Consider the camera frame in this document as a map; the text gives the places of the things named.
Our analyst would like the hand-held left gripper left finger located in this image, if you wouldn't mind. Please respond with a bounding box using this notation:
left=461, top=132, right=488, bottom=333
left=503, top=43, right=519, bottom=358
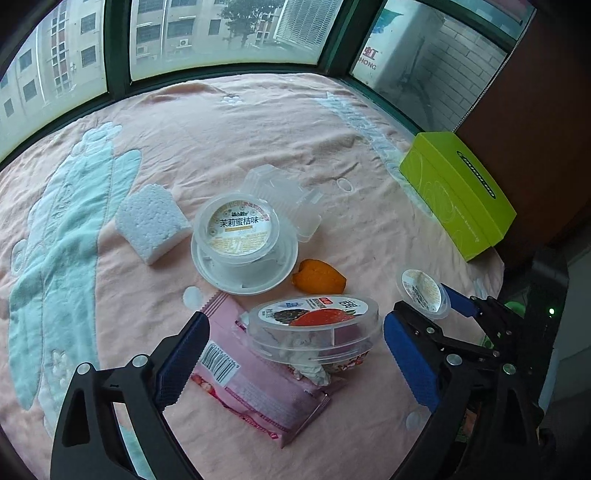
left=50, top=311, right=211, bottom=480

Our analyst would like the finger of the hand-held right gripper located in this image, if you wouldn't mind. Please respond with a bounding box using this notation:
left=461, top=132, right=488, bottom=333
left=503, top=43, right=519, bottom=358
left=392, top=301, right=500, bottom=359
left=441, top=283, right=526, bottom=345

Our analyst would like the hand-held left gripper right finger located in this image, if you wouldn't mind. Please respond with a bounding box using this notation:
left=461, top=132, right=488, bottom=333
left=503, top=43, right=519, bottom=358
left=382, top=313, right=541, bottom=480

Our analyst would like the small clear jelly cup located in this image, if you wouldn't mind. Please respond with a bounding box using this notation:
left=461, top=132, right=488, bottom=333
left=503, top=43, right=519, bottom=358
left=397, top=269, right=451, bottom=319

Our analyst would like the pink snack wrapper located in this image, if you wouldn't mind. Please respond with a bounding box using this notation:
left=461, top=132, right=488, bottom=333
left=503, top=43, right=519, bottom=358
left=187, top=294, right=349, bottom=448

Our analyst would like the white round plastic lid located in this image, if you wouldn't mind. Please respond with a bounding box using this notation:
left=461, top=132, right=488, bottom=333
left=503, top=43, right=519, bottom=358
left=191, top=231, right=298, bottom=295

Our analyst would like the white tissue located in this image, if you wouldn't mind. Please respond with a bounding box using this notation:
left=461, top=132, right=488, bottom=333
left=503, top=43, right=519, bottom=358
left=277, top=337, right=333, bottom=386

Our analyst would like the oval clear plastic container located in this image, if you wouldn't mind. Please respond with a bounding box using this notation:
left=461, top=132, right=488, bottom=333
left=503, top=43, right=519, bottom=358
left=248, top=294, right=380, bottom=370

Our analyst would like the white foam block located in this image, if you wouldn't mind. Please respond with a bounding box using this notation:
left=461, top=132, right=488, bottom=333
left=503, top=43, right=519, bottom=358
left=115, top=185, right=192, bottom=265

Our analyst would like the large clear jelly cup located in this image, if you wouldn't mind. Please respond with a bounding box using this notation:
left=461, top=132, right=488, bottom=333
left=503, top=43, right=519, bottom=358
left=191, top=194, right=281, bottom=266

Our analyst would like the clear ribbed plastic tray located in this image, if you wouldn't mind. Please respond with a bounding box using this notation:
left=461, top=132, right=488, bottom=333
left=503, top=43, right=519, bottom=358
left=243, top=164, right=322, bottom=243

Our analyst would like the green tissue box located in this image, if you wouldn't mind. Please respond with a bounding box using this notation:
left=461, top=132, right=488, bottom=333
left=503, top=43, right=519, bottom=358
left=399, top=131, right=517, bottom=262

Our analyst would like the orange peel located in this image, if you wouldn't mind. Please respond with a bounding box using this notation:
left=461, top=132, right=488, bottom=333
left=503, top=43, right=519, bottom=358
left=292, top=259, right=347, bottom=295

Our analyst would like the brown wooden cabinet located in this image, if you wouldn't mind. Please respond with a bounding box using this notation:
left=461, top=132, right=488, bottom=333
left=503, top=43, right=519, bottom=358
left=455, top=0, right=591, bottom=252

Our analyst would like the pink printed blanket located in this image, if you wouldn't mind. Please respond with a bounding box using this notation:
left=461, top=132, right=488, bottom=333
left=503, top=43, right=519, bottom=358
left=0, top=71, right=506, bottom=480

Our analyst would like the white louvred vent cover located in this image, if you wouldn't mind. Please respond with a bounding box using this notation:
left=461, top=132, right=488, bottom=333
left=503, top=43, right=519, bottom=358
left=273, top=0, right=345, bottom=47

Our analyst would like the apartment building outside window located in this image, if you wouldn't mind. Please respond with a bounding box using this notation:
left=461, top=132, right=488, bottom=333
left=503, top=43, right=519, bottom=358
left=0, top=0, right=227, bottom=153

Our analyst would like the tree outside window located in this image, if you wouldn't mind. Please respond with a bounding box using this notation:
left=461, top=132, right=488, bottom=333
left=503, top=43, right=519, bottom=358
left=222, top=0, right=282, bottom=47

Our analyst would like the green window frame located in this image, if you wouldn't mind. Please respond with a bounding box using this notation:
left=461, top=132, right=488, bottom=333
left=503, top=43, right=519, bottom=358
left=0, top=0, right=536, bottom=167

